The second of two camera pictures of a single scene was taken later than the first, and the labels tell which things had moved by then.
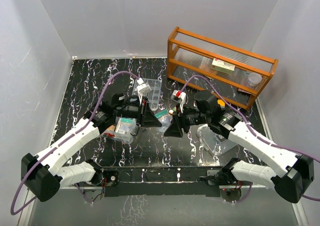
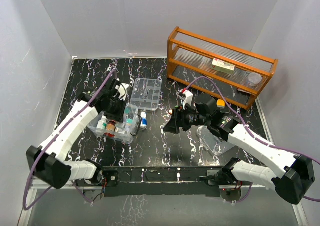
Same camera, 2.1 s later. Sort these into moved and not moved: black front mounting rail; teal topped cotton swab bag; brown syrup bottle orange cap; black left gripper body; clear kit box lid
Moved: black left gripper body
Not moved: black front mounting rail; teal topped cotton swab bag; brown syrup bottle orange cap; clear kit box lid
